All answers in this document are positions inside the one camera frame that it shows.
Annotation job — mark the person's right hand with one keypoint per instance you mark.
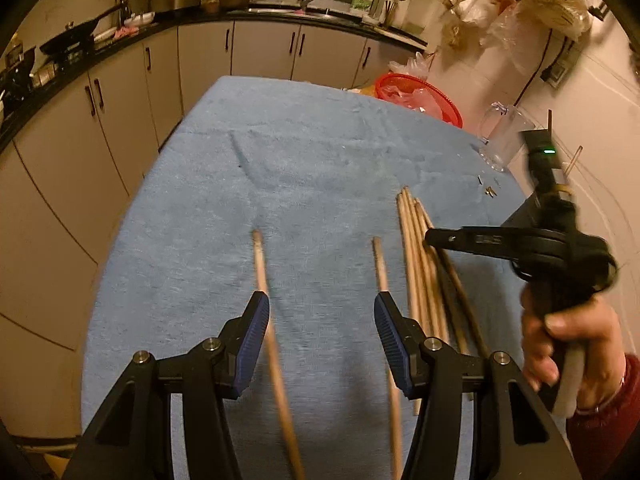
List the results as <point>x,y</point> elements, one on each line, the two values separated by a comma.
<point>605,350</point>

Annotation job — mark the small metal screws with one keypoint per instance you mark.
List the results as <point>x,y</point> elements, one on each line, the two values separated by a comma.
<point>490,190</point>

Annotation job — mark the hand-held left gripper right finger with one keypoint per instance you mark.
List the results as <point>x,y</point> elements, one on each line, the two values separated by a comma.
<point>389,335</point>

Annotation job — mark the person's right forearm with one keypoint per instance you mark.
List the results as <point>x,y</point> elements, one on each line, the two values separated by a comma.
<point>605,435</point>

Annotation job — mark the wooden chopstick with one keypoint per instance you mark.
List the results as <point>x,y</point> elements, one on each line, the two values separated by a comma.
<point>431,270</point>
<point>550,121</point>
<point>452,310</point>
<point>407,260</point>
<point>261,265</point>
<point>574,160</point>
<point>462,295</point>
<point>381,265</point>
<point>417,250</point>

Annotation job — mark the clear glass pitcher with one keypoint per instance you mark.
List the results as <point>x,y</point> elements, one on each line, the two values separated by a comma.
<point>502,135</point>

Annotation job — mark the crumpled plastic bag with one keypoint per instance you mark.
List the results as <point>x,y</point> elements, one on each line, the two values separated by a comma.
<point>412,66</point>

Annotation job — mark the beige base cabinets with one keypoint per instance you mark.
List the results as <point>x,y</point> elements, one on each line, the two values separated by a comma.
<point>125,100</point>

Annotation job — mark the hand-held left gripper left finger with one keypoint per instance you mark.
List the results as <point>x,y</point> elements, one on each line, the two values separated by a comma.
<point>252,335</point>

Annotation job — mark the clear plastic bag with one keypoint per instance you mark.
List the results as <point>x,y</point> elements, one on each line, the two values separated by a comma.
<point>417,100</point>

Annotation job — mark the countertop chopstick holder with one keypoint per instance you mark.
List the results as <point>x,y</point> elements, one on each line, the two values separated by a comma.
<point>390,12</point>

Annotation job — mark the wall power socket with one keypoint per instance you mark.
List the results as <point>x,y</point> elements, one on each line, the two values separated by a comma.
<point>557,72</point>

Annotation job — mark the black kitchen countertop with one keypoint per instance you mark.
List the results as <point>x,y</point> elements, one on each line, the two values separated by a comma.
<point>165,22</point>

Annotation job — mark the hanging clear plastic bags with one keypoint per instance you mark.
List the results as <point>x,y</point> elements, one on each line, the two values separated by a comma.
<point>480,5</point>

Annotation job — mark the white detergent bottle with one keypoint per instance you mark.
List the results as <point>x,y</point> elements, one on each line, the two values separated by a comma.
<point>362,2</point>

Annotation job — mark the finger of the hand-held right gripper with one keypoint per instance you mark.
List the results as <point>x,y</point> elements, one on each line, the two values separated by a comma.
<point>525,216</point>
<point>475,242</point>

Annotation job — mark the blue towel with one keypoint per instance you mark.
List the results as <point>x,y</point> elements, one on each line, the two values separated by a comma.
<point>300,160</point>

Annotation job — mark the black wok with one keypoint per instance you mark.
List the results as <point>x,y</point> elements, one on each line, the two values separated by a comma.
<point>70,37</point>

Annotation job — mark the pink cloth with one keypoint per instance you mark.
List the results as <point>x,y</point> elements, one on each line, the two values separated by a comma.
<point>125,32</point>

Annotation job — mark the red plastic basket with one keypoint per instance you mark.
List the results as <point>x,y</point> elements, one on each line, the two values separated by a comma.
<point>392,82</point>

